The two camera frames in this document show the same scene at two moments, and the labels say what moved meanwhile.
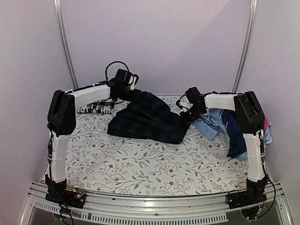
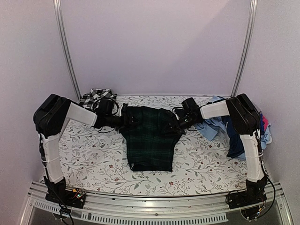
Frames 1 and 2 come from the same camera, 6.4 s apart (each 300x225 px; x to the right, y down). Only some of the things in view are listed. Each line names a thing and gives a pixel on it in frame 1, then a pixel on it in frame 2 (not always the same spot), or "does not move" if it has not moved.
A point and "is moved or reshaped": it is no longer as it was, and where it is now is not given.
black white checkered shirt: [104, 107] is moved or reshaped
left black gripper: [137, 97] -> [125, 124]
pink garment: [266, 121] does not move
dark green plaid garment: [147, 117] is moved or reshaped
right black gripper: [187, 120] -> [175, 128]
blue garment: [237, 144] does not move
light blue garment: [212, 122] does not move
